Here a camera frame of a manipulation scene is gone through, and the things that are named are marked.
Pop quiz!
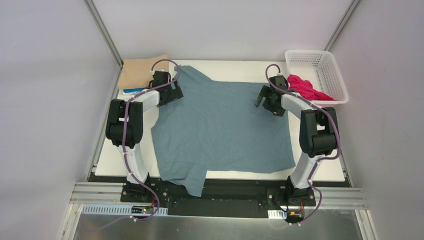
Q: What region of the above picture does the folded blue white t shirt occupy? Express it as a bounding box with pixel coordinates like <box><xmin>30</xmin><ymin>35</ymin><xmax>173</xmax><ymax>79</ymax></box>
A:
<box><xmin>122</xmin><ymin>87</ymin><xmax>144</xmax><ymax>95</ymax></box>

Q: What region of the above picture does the right aluminium frame post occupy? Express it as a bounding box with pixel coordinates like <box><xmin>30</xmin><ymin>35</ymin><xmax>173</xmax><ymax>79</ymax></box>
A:
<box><xmin>324</xmin><ymin>0</ymin><xmax>362</xmax><ymax>52</ymax></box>

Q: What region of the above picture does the left aluminium frame post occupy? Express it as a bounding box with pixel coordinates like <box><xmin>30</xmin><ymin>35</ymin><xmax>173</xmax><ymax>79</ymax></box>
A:
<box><xmin>83</xmin><ymin>0</ymin><xmax>124</xmax><ymax>68</ymax></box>

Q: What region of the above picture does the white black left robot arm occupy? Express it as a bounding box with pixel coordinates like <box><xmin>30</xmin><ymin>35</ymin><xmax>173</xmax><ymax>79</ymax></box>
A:
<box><xmin>105</xmin><ymin>71</ymin><xmax>184</xmax><ymax>203</ymax></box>

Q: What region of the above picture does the right controller circuit board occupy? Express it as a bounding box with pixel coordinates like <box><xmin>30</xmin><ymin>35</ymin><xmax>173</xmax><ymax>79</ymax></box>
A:
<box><xmin>287</xmin><ymin>211</ymin><xmax>304</xmax><ymax>219</ymax></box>

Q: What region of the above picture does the grey-blue t shirt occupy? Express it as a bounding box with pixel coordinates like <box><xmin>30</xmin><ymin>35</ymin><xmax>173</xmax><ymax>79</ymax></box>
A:
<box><xmin>151</xmin><ymin>65</ymin><xmax>296</xmax><ymax>197</ymax></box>

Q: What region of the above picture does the white plastic laundry basket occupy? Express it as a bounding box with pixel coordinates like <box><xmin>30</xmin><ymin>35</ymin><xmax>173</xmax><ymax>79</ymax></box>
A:
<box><xmin>284</xmin><ymin>49</ymin><xmax>349</xmax><ymax>107</ymax></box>

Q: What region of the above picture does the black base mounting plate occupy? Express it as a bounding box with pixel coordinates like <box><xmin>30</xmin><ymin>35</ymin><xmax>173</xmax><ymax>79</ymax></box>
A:
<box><xmin>87</xmin><ymin>172</ymin><xmax>352</xmax><ymax>219</ymax></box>

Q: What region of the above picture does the aluminium frame post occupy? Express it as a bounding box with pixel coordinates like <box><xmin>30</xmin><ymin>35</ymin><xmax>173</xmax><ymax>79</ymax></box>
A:
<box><xmin>324</xmin><ymin>0</ymin><xmax>362</xmax><ymax>52</ymax></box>
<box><xmin>83</xmin><ymin>0</ymin><xmax>124</xmax><ymax>68</ymax></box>

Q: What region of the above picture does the folded tan t shirt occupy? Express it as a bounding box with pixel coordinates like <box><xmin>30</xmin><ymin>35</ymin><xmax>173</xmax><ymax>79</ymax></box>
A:
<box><xmin>117</xmin><ymin>54</ymin><xmax>168</xmax><ymax>90</ymax></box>

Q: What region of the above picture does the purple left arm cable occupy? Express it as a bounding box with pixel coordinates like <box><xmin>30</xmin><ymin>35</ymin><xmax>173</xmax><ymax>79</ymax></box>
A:
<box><xmin>120</xmin><ymin>59</ymin><xmax>182</xmax><ymax>223</ymax></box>

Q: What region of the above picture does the left controller circuit board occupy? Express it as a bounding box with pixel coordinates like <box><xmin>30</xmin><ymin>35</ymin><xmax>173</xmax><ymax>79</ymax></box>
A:
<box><xmin>131</xmin><ymin>205</ymin><xmax>155</xmax><ymax>216</ymax></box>

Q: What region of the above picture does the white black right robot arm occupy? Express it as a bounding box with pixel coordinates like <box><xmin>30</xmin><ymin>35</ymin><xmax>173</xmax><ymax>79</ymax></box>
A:
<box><xmin>254</xmin><ymin>75</ymin><xmax>340</xmax><ymax>205</ymax></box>

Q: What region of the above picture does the controller circuit board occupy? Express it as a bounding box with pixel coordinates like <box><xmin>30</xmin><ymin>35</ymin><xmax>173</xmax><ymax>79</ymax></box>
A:
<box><xmin>287</xmin><ymin>211</ymin><xmax>304</xmax><ymax>219</ymax></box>
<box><xmin>131</xmin><ymin>205</ymin><xmax>155</xmax><ymax>216</ymax></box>

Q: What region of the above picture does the aluminium front rail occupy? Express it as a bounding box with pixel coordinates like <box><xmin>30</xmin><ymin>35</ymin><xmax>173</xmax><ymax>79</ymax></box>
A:
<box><xmin>69</xmin><ymin>182</ymin><xmax>369</xmax><ymax>210</ymax></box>

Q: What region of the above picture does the pink red t shirt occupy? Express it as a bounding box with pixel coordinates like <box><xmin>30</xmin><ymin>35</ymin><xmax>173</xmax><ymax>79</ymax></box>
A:
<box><xmin>287</xmin><ymin>74</ymin><xmax>334</xmax><ymax>101</ymax></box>

